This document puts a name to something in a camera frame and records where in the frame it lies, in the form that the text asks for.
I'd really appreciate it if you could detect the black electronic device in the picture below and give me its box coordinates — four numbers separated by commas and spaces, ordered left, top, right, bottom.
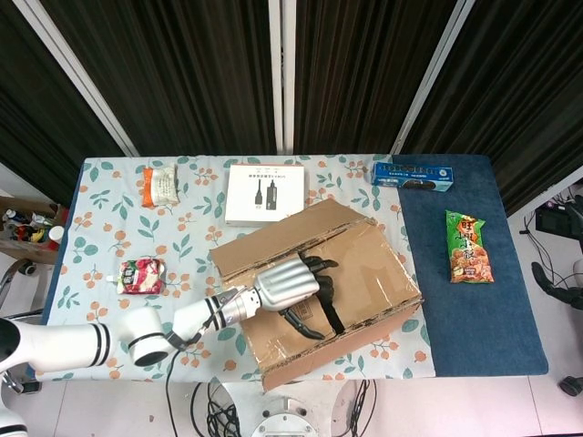
534, 198, 583, 243

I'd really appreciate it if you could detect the green snack bag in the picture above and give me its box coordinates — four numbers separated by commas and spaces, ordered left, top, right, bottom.
444, 208, 496, 285

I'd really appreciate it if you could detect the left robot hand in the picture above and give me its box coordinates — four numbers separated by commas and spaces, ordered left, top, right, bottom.
252, 255, 341, 340

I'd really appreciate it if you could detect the grey round robot base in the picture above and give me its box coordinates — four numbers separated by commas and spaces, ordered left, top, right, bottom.
251, 395, 321, 437

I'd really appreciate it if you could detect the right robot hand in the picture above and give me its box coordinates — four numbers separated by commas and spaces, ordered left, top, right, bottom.
530, 259, 583, 312

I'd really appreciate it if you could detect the black cable bundle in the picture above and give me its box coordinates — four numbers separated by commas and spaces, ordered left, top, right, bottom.
189, 379, 243, 437

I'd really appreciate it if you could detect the brown cardboard shipping box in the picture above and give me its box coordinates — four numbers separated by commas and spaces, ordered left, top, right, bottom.
208, 196, 425, 393

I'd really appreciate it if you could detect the white partition frame post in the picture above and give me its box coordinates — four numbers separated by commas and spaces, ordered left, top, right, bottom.
267, 0, 297, 157
12, 0, 140, 158
390, 0, 486, 157

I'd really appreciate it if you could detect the floral leaf print tablecloth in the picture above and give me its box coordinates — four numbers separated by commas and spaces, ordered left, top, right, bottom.
34, 154, 439, 382

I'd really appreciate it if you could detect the dark blue table mat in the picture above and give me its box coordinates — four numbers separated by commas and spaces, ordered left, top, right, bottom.
40, 153, 550, 379

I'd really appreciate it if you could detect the dark pleated curtain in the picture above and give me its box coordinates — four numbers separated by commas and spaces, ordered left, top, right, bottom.
0, 0, 583, 215

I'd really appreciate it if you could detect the blue cookie box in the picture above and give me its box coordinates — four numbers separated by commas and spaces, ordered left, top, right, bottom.
370, 161, 455, 194

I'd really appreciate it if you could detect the orange white snack packet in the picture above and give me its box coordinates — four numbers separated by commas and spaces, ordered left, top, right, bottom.
139, 164, 180, 209

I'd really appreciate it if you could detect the white cable product box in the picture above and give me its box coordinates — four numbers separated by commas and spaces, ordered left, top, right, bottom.
224, 163, 308, 229

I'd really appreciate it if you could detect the red pink drink pouch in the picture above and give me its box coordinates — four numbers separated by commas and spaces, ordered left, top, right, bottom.
106, 256, 168, 297

